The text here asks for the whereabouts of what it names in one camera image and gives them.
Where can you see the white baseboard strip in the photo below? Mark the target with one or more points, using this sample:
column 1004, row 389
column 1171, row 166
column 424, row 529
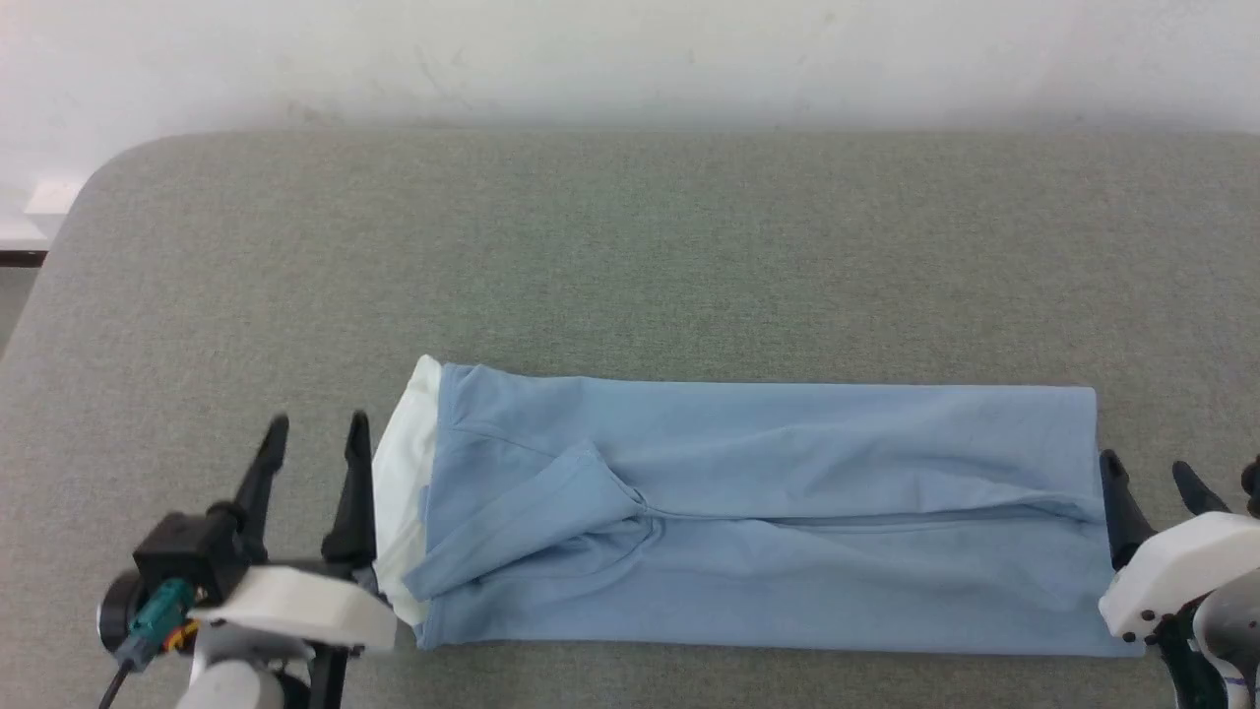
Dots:
column 39, row 212

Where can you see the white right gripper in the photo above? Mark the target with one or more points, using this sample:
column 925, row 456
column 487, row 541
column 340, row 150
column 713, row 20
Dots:
column 1181, row 571

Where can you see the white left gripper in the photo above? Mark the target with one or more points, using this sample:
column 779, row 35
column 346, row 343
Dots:
column 295, row 606

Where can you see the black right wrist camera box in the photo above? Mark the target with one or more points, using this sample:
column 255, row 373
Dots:
column 1252, row 487

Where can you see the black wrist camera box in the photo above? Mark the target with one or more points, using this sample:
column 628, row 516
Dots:
column 182, row 547
column 1252, row 487

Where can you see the light blue and white garment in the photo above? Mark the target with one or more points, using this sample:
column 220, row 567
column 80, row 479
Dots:
column 787, row 492

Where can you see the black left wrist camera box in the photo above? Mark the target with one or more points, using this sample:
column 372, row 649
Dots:
column 182, row 547

